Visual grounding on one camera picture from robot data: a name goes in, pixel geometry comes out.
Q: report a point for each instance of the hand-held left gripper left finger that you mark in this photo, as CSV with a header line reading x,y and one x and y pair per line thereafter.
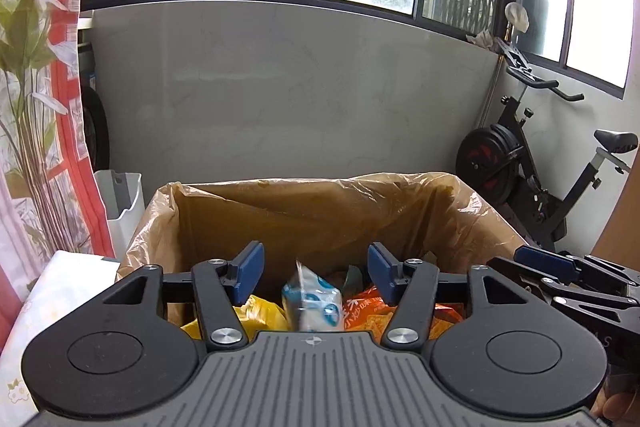
x,y
247,272

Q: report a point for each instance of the black exercise bike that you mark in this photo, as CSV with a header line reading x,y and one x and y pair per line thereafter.
x,y
490,157

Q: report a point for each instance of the large yellow snack packet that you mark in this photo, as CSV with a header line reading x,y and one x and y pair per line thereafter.
x,y
265,314

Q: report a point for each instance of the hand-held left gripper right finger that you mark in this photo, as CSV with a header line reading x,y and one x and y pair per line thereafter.
x,y
384,274

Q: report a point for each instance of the beige rag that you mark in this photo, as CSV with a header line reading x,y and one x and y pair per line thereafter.
x,y
482,41

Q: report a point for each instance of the dark appliance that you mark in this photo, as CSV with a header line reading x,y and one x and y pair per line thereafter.
x,y
95,132

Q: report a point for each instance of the blue and white snack packet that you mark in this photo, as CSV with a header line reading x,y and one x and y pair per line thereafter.
x,y
312,302

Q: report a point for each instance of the wooden board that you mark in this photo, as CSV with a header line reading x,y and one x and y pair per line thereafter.
x,y
620,227

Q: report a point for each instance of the large orange snack packet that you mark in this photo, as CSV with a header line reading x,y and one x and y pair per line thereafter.
x,y
365,307

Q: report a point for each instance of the thin metal pole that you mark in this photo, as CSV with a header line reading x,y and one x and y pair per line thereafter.
x,y
492,92

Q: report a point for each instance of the white plastic bin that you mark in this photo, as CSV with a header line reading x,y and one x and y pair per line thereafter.
x,y
122,207

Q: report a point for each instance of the person's right hand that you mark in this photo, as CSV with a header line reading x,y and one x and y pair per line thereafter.
x,y
622,409

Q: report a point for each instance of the printed curtain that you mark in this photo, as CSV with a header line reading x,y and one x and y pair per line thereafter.
x,y
30,107

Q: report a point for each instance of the white cloth bundle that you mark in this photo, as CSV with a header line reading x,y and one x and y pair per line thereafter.
x,y
516,17

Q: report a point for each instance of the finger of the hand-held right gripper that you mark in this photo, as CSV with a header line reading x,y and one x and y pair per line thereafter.
x,y
547,263
560,292

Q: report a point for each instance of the cardboard box with plastic liner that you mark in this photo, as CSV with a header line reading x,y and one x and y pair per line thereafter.
x,y
310,217

